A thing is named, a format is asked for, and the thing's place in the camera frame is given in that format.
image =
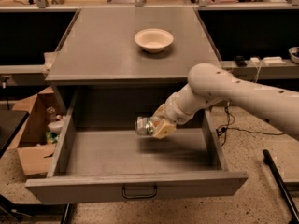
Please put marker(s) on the brown cardboard box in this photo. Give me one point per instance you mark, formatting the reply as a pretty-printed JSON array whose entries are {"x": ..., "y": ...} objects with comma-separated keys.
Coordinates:
[{"x": 33, "y": 144}]

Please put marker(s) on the cream paper bowl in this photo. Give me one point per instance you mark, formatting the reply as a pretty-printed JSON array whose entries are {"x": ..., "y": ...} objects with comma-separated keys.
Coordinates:
[{"x": 153, "y": 40}]

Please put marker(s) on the white bowl in box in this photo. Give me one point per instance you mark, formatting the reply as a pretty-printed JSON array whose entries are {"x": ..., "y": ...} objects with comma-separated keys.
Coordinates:
[{"x": 56, "y": 126}]

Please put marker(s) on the black drawer handle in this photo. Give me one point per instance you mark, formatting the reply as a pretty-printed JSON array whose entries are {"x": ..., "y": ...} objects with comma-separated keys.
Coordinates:
[{"x": 135, "y": 192}]

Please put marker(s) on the black power adapter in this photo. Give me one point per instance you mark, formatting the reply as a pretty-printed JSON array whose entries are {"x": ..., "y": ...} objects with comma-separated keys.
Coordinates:
[{"x": 240, "y": 61}]

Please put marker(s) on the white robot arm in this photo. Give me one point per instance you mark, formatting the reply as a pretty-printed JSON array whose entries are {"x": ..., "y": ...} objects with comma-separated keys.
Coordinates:
[{"x": 209, "y": 84}]

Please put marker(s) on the grey counter cabinet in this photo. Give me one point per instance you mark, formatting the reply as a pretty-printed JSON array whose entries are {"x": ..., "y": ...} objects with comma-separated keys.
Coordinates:
[{"x": 101, "y": 50}]

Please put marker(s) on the crushed green 7up can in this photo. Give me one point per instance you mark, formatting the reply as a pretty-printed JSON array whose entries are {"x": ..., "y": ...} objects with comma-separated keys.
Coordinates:
[{"x": 146, "y": 125}]

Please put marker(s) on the open grey top drawer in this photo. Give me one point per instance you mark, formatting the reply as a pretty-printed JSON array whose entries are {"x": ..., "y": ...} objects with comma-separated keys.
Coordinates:
[{"x": 99, "y": 153}]

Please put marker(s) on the grey shelf rail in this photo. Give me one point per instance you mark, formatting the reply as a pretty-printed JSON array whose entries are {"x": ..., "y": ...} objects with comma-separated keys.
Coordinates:
[{"x": 288, "y": 70}]

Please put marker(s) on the white power strip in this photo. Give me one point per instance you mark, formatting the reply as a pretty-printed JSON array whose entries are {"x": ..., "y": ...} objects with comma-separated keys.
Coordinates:
[{"x": 267, "y": 61}]

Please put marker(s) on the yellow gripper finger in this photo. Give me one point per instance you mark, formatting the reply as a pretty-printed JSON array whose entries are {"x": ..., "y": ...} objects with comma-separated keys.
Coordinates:
[
  {"x": 163, "y": 129},
  {"x": 159, "y": 112}
]

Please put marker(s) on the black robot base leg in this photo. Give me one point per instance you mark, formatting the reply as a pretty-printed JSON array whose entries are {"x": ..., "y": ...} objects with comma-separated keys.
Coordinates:
[{"x": 267, "y": 158}]

